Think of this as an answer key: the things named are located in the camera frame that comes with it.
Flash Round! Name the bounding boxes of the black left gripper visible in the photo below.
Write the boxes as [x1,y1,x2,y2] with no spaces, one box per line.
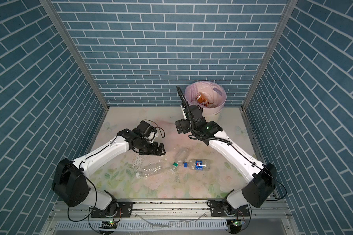
[138,137,167,155]

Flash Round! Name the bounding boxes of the clear crushed bottle white cap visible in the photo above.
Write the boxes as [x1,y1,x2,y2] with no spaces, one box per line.
[135,163,166,178]

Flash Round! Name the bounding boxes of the brown Nescafe coffee bottle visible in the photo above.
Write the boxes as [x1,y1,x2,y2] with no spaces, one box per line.
[195,92,209,107]

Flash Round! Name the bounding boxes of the clear bottle green cap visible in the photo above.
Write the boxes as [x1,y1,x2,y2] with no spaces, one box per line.
[170,148,190,173]

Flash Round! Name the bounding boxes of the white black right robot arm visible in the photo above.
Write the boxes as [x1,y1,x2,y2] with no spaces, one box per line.
[175,105,277,214]

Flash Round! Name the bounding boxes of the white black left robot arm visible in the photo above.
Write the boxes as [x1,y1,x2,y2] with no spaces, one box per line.
[52,129,166,217]

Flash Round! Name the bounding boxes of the beige bin pink liner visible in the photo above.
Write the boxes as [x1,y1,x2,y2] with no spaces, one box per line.
[184,81,227,122]

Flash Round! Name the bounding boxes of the clear Pepsi bottle blue cap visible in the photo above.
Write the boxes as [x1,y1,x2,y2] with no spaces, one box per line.
[183,159,211,171]

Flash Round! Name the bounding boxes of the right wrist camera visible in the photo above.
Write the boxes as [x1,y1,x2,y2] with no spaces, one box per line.
[180,105,188,120]

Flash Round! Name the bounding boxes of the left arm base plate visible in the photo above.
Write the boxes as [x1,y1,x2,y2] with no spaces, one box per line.
[91,201,134,218]

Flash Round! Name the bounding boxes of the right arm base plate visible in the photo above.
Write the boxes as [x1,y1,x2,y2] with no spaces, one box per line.
[207,199,250,217]

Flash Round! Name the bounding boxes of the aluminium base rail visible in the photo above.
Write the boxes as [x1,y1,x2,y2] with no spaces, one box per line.
[41,199,299,235]

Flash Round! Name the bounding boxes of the aluminium corner post right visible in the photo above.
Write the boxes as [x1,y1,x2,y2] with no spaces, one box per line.
[242,0,298,110]

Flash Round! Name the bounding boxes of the aluminium corner post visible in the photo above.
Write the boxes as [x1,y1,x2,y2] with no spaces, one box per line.
[39,0,109,112]
[242,0,298,110]

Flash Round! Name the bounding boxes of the aluminium corner post left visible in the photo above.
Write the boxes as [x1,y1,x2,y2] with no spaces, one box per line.
[39,0,109,112]

